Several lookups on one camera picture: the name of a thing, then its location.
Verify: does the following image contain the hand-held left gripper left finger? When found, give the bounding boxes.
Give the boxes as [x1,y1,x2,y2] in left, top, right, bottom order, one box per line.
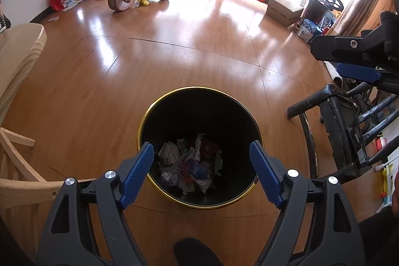
[37,142,155,266]

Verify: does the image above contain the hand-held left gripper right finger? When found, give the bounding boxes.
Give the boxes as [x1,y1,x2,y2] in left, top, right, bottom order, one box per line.
[249,140,366,266]

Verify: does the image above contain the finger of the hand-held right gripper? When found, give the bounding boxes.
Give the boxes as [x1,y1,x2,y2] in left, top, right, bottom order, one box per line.
[309,11,399,69]
[337,63,399,95]

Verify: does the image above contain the green carton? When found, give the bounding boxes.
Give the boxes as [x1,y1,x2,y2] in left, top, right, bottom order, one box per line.
[213,149,224,175]

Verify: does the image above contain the clear wrapper with blue print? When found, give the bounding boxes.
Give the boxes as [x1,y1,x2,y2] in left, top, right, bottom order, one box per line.
[180,159,209,184]

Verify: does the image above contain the red snack packet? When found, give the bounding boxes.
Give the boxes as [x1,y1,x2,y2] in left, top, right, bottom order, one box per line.
[199,140,221,160]

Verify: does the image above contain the black bin with gold rim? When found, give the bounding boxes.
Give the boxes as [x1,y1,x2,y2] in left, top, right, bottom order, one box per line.
[138,86,265,210]

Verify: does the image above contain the blue white patterned box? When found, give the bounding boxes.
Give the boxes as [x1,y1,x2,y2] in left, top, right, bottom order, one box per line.
[296,18,323,44]

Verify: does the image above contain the black toy car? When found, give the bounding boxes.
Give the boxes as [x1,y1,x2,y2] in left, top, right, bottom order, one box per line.
[307,0,343,26]

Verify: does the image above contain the black wooden chair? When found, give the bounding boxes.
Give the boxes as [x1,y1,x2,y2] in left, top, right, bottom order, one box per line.
[286,82,399,185]

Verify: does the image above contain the cardboard box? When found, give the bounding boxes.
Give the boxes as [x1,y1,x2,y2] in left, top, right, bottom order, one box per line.
[265,0,304,27]

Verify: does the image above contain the light wooden table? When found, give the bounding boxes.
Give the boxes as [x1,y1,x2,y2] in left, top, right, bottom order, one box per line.
[0,23,97,207]

